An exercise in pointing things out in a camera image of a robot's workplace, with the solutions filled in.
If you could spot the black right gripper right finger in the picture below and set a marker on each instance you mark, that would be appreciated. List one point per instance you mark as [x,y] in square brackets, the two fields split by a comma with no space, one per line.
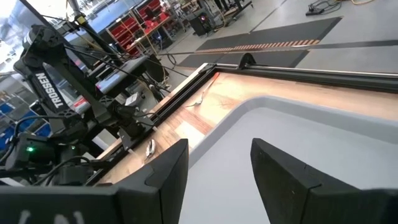
[280,174]

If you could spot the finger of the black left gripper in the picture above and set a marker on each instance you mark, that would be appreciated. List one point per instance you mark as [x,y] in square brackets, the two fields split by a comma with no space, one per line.
[136,135]

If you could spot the grey plastic tray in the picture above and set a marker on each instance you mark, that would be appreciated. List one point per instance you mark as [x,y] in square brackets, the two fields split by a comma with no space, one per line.
[280,124]

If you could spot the red storage shelf rack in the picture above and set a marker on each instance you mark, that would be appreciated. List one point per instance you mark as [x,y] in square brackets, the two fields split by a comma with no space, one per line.
[130,29]

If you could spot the black mat with orange stripes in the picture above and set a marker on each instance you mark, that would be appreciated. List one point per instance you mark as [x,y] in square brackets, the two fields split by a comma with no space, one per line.
[273,32]
[248,57]

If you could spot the black camera stand pole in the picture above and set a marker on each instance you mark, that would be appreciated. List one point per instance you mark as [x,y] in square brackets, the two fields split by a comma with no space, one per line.
[93,34]

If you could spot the black aluminium table frame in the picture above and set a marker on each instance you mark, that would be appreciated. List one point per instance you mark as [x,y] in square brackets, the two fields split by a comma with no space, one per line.
[311,76]

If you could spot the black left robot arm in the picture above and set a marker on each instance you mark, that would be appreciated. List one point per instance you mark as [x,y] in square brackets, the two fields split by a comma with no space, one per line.
[49,90]

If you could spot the black box on floor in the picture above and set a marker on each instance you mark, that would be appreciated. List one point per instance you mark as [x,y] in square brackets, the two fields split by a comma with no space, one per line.
[200,25]

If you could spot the blue storage bins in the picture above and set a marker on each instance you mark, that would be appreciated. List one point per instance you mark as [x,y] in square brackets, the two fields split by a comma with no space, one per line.
[28,124]

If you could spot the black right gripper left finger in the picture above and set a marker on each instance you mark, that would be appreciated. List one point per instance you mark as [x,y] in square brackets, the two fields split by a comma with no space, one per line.
[168,174]

